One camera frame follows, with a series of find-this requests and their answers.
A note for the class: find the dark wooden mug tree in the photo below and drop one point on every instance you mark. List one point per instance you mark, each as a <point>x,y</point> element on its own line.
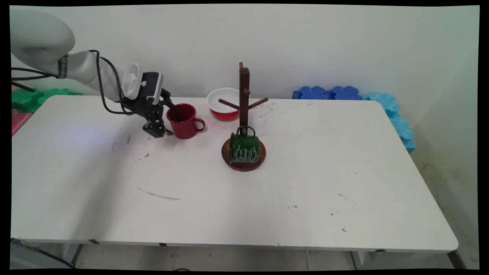
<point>244,91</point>

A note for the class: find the metal table leg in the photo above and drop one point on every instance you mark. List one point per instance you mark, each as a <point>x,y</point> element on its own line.
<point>77,255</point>
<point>456,259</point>

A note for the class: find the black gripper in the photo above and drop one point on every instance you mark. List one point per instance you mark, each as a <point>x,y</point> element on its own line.
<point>147,106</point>

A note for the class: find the light blue foam mat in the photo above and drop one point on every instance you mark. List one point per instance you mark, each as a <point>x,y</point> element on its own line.
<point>399,122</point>

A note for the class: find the red enamel mug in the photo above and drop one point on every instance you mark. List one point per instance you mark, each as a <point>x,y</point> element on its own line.
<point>183,122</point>

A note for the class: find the pink foam mat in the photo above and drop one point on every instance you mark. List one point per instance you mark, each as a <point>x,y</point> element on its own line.
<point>18,120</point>

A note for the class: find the dark blue foam mat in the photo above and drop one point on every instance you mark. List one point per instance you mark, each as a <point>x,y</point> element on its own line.
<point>328,93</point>

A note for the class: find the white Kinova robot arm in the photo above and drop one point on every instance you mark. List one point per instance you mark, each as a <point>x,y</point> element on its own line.
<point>42,42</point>

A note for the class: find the red bowl white inside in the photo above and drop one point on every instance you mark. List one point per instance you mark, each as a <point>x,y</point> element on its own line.
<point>221,103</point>

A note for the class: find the green enamel mug white print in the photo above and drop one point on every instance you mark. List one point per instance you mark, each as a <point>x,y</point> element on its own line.
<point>245,148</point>

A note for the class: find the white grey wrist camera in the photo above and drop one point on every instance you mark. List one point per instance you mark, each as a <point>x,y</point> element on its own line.
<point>141,82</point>

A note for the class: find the green foam mat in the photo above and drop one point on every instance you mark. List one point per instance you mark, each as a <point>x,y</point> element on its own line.
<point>28,98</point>

